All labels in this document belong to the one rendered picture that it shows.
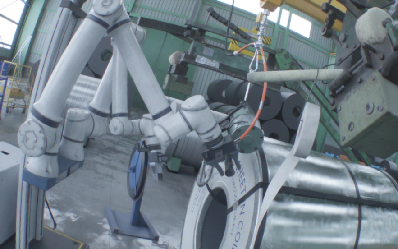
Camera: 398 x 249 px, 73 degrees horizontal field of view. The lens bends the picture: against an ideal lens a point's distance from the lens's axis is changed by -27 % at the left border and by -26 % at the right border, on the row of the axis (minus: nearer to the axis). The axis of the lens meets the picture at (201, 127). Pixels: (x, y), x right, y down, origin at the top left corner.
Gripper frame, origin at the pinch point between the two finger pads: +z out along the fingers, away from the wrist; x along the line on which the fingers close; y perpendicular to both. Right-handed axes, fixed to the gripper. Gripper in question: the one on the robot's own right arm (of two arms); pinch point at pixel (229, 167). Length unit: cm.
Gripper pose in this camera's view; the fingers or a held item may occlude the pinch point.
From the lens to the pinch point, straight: 145.3
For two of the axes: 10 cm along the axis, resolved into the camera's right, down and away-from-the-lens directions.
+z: 4.4, 7.7, 4.7
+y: 0.2, 5.1, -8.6
